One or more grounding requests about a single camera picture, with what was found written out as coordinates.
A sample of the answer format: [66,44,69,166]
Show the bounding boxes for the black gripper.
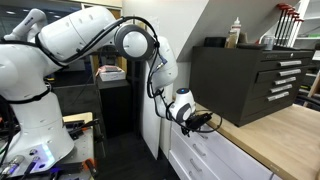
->
[185,113,211,130]

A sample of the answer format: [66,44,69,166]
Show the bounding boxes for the white top drawer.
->
[171,124,274,180]

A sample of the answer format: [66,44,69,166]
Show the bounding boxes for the white drawer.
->
[171,130,220,180]
[169,151,192,180]
[171,124,274,180]

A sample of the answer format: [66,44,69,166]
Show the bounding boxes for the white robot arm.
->
[0,6,196,173]

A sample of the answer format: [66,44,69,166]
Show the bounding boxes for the black tool cabinet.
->
[189,46,314,127]

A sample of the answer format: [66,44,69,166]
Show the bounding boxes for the white leaning board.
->
[141,62,161,159]

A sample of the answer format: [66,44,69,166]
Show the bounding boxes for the white pink box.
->
[96,65,126,81]

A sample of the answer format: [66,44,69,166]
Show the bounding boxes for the silver metal can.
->
[262,35,274,50]

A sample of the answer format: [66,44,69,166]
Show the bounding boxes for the wooden robot mounting table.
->
[6,112,93,177]

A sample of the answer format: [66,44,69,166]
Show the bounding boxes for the black pedestal stand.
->
[97,79,133,138]

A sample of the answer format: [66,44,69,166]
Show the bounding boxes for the red handled bar clamps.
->
[274,3,303,47]

